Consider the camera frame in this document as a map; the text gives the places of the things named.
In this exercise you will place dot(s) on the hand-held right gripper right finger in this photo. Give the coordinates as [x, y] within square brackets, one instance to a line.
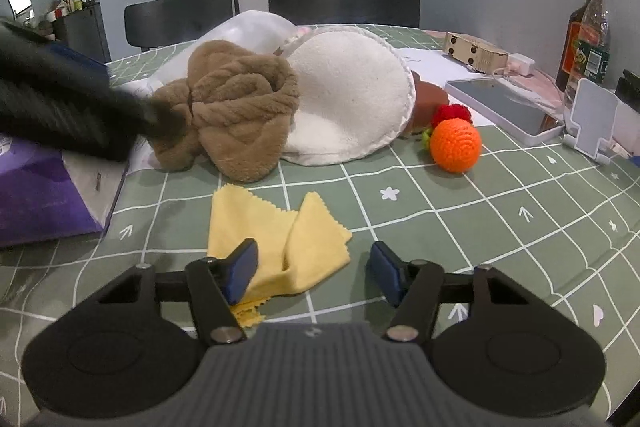
[387, 272]

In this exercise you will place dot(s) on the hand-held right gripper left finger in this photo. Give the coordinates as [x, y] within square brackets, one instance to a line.
[242, 269]

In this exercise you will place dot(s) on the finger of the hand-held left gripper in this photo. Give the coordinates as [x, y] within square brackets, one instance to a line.
[145, 119]

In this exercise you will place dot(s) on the yellow cleaning cloth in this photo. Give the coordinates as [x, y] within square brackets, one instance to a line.
[310, 247]

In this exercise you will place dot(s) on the brown plush towel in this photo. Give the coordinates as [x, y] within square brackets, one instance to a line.
[235, 107]

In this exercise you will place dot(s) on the brown sponge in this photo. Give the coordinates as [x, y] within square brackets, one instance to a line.
[430, 99]

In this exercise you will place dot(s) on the dark cabinet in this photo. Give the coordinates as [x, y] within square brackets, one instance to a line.
[82, 32]

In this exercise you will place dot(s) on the purple tissue pack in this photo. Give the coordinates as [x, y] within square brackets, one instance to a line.
[40, 197]

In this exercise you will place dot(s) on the black chair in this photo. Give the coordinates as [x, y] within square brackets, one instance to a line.
[175, 17]
[345, 2]

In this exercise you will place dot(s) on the group of small bottles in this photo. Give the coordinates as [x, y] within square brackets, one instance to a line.
[72, 2]

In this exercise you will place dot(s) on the green checked tablecloth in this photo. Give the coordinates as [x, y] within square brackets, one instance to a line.
[500, 217]

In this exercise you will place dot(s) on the orange crochet ball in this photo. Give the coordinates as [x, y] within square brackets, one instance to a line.
[455, 146]

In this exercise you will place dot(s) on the red crochet fruit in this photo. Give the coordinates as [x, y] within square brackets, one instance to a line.
[450, 113]

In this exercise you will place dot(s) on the white round fluffy pad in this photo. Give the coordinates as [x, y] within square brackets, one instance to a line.
[350, 92]

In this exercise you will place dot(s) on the small clear plastic tray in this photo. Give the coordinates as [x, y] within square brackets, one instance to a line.
[500, 102]

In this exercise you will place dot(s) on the wooden box with dots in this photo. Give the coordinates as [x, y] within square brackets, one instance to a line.
[475, 52]

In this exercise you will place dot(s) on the white charger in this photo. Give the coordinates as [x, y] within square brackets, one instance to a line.
[522, 63]

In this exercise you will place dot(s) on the white phone stand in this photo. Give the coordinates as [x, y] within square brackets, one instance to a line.
[592, 112]

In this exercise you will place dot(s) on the clear plastic bottle green label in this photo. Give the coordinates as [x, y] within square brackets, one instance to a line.
[595, 57]

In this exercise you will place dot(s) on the brown glass bottle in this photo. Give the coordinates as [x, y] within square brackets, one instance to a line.
[575, 37]

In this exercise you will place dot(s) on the black object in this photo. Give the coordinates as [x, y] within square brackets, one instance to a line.
[630, 84]

